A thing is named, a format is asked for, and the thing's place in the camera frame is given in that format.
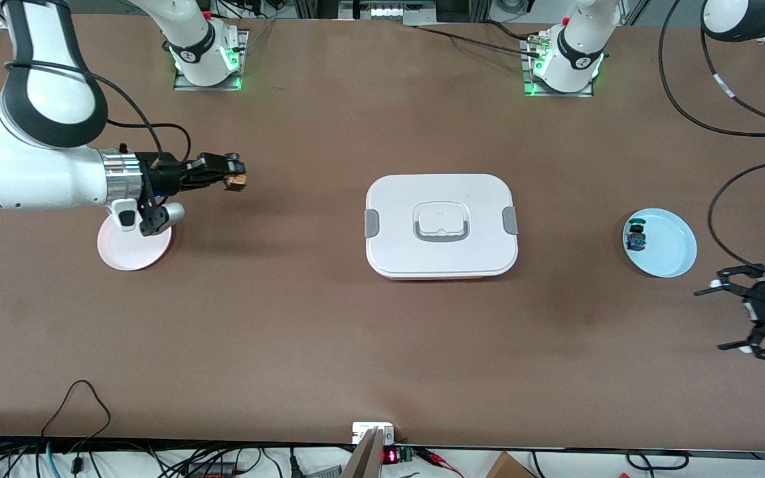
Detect aluminium bar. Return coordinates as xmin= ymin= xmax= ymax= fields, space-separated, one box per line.
xmin=339 ymin=428 xmax=386 ymax=478

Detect black cable with white tag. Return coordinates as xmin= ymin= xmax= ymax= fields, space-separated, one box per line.
xmin=700 ymin=30 xmax=765 ymax=130

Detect red clip lead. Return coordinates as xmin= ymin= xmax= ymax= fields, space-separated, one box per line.
xmin=416 ymin=448 xmax=464 ymax=478

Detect black looped cable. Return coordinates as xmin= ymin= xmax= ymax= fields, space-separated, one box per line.
xmin=41 ymin=380 xmax=112 ymax=459

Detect brown cardboard box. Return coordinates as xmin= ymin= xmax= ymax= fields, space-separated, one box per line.
xmin=485 ymin=451 xmax=536 ymax=478

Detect silver lit device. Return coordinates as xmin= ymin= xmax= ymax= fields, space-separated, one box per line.
xmin=339 ymin=0 xmax=436 ymax=21

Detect pink round plate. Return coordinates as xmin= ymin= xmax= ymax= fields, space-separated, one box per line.
xmin=97 ymin=216 xmax=173 ymax=272

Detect black table cable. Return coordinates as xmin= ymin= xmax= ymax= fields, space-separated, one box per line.
xmin=412 ymin=20 xmax=546 ymax=60

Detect black coiled cable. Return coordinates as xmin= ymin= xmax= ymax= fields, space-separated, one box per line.
xmin=625 ymin=449 xmax=690 ymax=472

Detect light blue round plate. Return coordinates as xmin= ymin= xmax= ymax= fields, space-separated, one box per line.
xmin=622 ymin=208 xmax=697 ymax=278

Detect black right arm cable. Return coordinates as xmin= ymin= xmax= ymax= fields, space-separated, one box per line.
xmin=4 ymin=61 xmax=192 ymax=163

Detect white metal edge box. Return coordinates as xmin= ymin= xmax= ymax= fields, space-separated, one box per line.
xmin=352 ymin=422 xmax=396 ymax=445

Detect white lunch box grey latches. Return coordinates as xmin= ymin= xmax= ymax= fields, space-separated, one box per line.
xmin=365 ymin=174 xmax=519 ymax=281

